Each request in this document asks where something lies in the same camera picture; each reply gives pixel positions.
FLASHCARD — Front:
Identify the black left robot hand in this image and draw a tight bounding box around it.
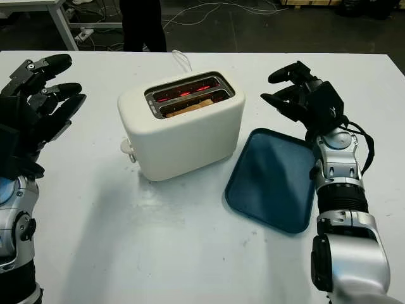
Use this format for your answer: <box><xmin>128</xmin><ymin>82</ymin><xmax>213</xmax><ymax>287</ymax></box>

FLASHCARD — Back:
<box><xmin>0</xmin><ymin>53</ymin><xmax>88</xmax><ymax>181</ymax></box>

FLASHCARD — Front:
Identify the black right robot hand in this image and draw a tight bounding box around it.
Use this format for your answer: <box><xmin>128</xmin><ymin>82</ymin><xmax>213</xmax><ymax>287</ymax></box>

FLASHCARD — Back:
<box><xmin>259</xmin><ymin>61</ymin><xmax>325</xmax><ymax>141</ymax></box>

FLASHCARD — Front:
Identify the brown toast slice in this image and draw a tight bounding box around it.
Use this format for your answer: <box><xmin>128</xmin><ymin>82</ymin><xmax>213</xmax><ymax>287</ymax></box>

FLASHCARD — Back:
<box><xmin>164</xmin><ymin>97</ymin><xmax>213</xmax><ymax>118</ymax></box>

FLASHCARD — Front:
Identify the cream two-slot toaster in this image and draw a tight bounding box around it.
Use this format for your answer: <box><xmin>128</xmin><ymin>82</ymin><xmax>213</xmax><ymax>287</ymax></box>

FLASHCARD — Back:
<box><xmin>116</xmin><ymin>70</ymin><xmax>247</xmax><ymax>182</ymax></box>

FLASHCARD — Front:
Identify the person in dark trousers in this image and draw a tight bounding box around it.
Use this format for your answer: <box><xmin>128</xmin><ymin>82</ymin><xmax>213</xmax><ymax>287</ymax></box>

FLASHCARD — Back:
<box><xmin>120</xmin><ymin>0</ymin><xmax>168</xmax><ymax>53</ymax></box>

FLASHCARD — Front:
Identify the dark blue plastic tray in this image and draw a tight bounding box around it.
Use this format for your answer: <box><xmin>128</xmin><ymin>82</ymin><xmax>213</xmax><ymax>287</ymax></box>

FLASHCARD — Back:
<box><xmin>223</xmin><ymin>128</ymin><xmax>317</xmax><ymax>235</ymax></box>

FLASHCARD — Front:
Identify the white power strip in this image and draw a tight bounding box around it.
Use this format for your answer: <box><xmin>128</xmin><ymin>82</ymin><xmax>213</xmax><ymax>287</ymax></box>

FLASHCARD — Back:
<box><xmin>74</xmin><ymin>27</ymin><xmax>94</xmax><ymax>41</ymax></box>

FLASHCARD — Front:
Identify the black bag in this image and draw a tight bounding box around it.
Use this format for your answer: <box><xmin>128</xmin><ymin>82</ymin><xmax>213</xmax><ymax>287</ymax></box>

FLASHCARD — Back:
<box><xmin>335</xmin><ymin>0</ymin><xmax>396</xmax><ymax>18</ymax></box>

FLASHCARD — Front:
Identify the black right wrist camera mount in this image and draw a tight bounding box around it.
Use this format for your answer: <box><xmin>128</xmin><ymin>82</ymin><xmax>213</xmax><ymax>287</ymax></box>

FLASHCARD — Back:
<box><xmin>305</xmin><ymin>81</ymin><xmax>346</xmax><ymax>131</ymax></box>

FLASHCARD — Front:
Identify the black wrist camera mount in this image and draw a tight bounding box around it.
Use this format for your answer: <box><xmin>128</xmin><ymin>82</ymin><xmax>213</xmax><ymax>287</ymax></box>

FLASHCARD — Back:
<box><xmin>305</xmin><ymin>81</ymin><xmax>346</xmax><ymax>131</ymax></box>
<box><xmin>0</xmin><ymin>122</ymin><xmax>20</xmax><ymax>174</ymax></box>

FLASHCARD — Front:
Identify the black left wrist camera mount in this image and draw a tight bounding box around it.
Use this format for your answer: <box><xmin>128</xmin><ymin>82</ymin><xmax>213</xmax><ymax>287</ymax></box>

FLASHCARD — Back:
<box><xmin>0</xmin><ymin>122</ymin><xmax>20</xmax><ymax>174</ymax></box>

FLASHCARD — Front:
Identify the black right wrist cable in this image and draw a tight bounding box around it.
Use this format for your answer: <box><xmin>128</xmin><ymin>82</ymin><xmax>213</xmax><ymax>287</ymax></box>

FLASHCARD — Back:
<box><xmin>343</xmin><ymin>115</ymin><xmax>375</xmax><ymax>174</ymax></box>

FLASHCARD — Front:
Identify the white metal table frame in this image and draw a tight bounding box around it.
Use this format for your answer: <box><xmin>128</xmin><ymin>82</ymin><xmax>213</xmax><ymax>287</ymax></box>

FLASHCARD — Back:
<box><xmin>0</xmin><ymin>0</ymin><xmax>124</xmax><ymax>51</ymax></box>

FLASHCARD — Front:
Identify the white toaster power cord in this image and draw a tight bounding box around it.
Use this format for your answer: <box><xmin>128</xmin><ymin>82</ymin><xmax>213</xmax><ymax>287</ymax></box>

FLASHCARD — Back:
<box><xmin>172</xmin><ymin>49</ymin><xmax>194</xmax><ymax>73</ymax></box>

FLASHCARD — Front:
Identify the white floor cable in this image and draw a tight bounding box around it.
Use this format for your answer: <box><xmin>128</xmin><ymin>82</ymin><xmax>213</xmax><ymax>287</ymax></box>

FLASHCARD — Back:
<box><xmin>163</xmin><ymin>0</ymin><xmax>289</xmax><ymax>27</ymax></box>

